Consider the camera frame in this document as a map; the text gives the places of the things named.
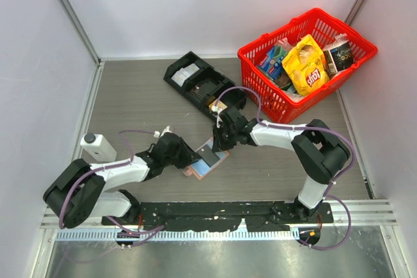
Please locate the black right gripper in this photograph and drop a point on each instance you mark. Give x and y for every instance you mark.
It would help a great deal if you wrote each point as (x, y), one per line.
(218, 144)

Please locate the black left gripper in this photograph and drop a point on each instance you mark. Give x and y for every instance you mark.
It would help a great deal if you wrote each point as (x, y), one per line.
(189, 156)

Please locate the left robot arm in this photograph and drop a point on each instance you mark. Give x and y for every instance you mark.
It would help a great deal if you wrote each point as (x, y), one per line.
(86, 190)

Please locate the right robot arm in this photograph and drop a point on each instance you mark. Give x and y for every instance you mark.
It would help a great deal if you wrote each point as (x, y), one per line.
(319, 150)

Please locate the gold card in tray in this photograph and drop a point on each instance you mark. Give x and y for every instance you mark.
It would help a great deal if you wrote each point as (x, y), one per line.
(217, 106)

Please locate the white cards in tray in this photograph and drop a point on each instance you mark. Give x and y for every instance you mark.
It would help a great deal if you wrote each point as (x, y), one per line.
(180, 76)

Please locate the black compartment tray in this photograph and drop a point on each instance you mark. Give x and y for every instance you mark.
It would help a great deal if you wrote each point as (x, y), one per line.
(205, 86)

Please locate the white clear plastic packet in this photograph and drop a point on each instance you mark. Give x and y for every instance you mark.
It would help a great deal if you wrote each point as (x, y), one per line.
(295, 97)

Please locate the dark brown packet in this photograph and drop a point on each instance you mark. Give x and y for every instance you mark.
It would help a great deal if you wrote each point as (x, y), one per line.
(283, 81)

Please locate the blue sponge pack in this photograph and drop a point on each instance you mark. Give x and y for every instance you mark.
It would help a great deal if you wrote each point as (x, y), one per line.
(271, 65)

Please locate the white box device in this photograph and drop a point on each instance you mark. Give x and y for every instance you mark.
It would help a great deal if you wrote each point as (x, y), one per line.
(97, 146)

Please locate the red plastic shopping basket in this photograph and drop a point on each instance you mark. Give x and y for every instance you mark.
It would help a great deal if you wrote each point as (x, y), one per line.
(280, 105)

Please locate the yellow chips bag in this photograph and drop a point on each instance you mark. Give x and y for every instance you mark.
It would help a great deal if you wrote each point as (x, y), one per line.
(305, 64)

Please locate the black round can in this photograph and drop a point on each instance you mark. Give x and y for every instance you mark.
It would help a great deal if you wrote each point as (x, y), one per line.
(338, 57)

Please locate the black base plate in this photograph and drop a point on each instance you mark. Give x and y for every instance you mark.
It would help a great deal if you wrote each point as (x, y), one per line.
(223, 216)

